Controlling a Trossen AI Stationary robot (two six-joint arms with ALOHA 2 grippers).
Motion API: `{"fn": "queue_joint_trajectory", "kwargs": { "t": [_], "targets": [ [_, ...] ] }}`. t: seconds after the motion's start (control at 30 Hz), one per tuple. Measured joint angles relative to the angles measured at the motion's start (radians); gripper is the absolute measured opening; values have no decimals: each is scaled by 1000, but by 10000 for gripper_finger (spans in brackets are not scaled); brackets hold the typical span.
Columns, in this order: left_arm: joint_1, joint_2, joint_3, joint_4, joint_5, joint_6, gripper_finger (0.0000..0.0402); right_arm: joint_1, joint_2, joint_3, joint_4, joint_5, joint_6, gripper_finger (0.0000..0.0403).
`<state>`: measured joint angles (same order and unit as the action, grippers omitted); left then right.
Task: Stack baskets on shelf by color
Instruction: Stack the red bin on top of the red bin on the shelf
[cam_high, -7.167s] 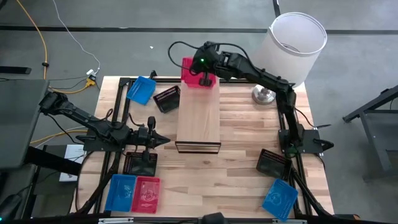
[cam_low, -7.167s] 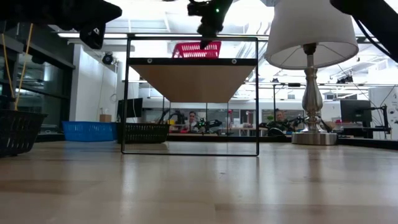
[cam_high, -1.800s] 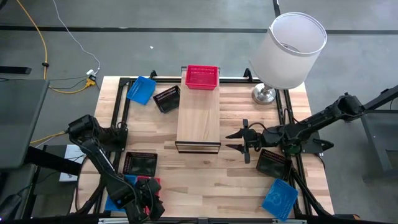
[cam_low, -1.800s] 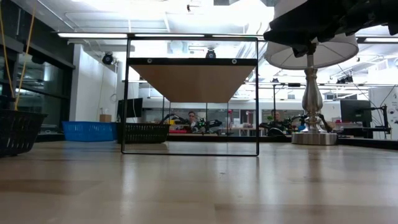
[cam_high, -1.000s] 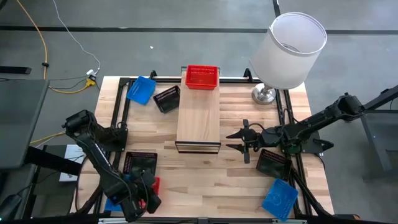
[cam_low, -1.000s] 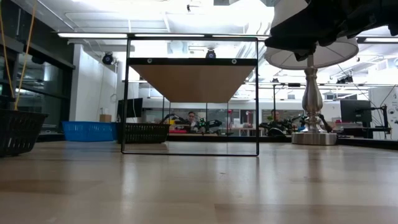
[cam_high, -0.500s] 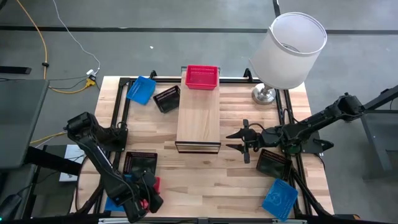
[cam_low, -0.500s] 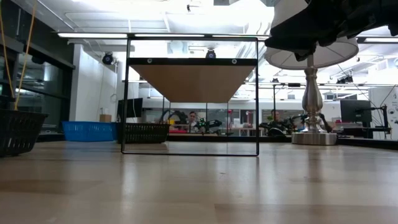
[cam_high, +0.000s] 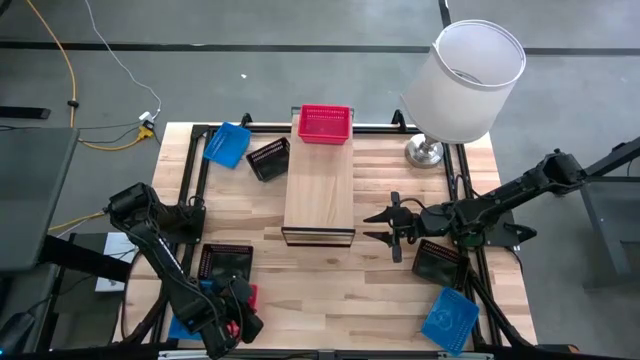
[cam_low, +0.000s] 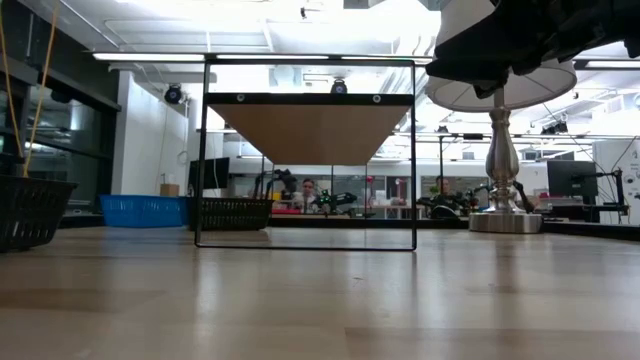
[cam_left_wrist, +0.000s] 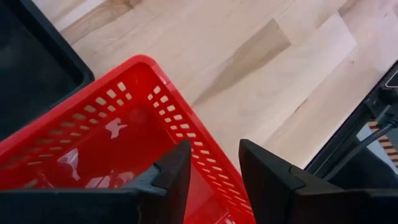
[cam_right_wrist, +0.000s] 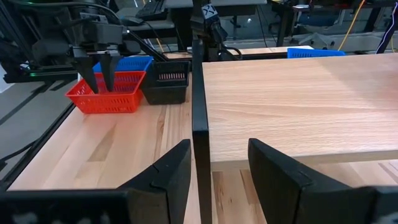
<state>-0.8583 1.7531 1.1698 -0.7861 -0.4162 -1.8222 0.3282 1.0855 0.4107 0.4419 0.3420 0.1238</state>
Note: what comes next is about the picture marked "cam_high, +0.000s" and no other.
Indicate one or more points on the white box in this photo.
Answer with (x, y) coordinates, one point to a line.
(117, 250)

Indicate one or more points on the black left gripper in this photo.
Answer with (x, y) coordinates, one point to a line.
(242, 300)

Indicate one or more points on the white power adapter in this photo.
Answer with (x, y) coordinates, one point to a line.
(146, 119)

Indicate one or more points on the black plastic basket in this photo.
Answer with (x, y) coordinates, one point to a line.
(220, 260)
(440, 265)
(270, 162)

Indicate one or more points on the wooden box platform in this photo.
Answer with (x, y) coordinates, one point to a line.
(317, 200)

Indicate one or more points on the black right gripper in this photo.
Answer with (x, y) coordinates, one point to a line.
(430, 222)

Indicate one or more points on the black floor strip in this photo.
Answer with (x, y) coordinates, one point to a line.
(25, 112)

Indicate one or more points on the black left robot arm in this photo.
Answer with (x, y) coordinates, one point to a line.
(165, 260)

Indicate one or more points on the red plastic basket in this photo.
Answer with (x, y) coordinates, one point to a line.
(254, 297)
(324, 125)

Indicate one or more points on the white shade silver table lamp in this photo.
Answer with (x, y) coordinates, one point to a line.
(460, 90)

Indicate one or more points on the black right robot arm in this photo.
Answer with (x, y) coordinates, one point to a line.
(510, 192)

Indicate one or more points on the blue plastic basket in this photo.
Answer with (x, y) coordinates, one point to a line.
(450, 320)
(182, 330)
(225, 145)

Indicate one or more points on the black aluminium table frame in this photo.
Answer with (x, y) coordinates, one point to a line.
(199, 131)

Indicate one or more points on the grey side stand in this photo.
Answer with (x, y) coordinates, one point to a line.
(30, 200)
(615, 215)

